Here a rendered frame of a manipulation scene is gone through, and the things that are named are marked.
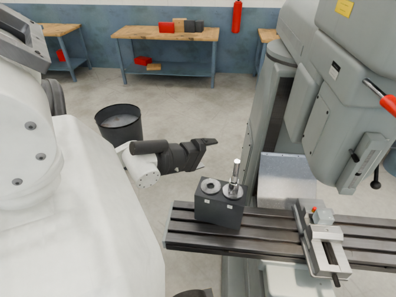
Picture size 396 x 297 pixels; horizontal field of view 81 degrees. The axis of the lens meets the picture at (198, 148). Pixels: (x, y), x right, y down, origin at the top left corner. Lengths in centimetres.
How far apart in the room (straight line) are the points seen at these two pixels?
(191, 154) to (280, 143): 72
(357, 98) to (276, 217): 78
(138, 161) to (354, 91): 51
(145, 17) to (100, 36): 106
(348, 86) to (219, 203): 65
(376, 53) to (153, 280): 50
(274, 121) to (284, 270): 69
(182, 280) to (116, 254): 185
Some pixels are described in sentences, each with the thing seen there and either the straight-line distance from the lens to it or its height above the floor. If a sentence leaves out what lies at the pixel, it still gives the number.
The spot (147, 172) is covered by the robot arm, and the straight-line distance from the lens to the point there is 56.
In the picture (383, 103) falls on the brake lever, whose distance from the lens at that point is 53.
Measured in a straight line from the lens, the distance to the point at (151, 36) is 431.
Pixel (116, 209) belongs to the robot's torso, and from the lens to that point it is 22.
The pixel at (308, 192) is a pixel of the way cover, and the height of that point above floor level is 90.
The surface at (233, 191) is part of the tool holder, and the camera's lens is 100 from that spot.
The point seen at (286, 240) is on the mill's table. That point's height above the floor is 92.
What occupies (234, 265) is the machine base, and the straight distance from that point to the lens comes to 187.
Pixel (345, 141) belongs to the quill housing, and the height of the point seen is 151.
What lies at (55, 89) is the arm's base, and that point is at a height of 175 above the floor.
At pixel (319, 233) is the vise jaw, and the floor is 102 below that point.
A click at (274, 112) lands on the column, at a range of 117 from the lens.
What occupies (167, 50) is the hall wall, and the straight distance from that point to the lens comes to 516.
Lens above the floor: 190
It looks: 40 degrees down
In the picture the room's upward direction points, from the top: straight up
